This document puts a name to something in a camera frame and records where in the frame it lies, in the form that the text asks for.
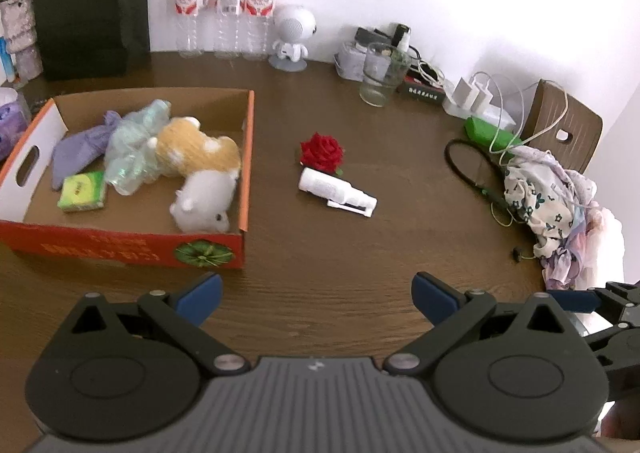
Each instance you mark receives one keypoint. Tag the small green spray bottle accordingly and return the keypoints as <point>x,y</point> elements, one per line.
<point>401,35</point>

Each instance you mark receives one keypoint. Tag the white charger plug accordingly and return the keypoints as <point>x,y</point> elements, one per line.
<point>481,95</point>
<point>462,93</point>

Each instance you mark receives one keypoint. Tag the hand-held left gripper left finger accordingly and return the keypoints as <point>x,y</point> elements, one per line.
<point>200,300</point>

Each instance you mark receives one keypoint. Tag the white and tan plush toy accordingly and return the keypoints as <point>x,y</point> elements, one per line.
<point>205,168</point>

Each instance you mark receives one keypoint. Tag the green packet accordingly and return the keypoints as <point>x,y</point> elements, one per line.
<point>487,133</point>

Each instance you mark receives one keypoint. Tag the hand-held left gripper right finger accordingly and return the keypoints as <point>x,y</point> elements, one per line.
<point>432,300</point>

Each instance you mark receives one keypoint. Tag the purple tissue pack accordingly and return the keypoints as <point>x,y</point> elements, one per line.
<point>12,123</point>

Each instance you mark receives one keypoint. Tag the white power strip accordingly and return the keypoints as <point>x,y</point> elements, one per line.
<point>495,115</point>

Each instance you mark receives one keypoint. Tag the red rose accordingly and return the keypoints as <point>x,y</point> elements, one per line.
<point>322,150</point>

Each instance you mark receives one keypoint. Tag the red cardboard box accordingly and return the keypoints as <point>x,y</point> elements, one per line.
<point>100,245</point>

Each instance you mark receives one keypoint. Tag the black paper bag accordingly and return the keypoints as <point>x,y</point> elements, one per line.
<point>90,8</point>

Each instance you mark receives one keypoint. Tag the clear water bottle red label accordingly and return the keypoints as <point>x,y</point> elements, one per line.
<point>229,8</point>
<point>260,8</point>
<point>191,8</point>

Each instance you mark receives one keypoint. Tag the brown wooden desktop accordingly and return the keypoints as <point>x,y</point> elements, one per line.
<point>325,253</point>

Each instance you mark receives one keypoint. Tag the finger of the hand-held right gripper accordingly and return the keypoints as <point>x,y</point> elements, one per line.
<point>617,345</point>
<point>575,302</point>

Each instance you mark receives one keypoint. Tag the brown chair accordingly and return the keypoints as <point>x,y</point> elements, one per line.
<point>550,118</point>

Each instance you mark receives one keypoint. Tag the green tissue pack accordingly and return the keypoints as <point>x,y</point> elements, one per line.
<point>82,190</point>

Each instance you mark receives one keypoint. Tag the pale green plastic bag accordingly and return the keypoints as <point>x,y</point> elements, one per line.
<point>132,148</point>

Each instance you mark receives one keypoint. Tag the white robot toy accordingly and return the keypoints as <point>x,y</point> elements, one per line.
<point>295,30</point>

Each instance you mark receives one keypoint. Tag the blue and white carton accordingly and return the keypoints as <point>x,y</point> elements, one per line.
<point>6,63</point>

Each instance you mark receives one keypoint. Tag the white spray bottle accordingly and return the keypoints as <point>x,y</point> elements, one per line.
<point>325,185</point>

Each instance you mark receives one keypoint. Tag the black rectangular box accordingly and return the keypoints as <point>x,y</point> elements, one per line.
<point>422,90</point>

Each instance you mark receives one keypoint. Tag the pile of floral clothes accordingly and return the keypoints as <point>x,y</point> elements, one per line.
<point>545,203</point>

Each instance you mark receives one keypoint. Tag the clear drinking glass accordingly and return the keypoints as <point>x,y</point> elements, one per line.
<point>382,78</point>

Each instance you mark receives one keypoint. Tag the black electronic device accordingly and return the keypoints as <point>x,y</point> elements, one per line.
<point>372,35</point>

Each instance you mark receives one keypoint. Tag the grey patterned vase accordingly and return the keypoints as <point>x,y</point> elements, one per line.
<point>20,33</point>

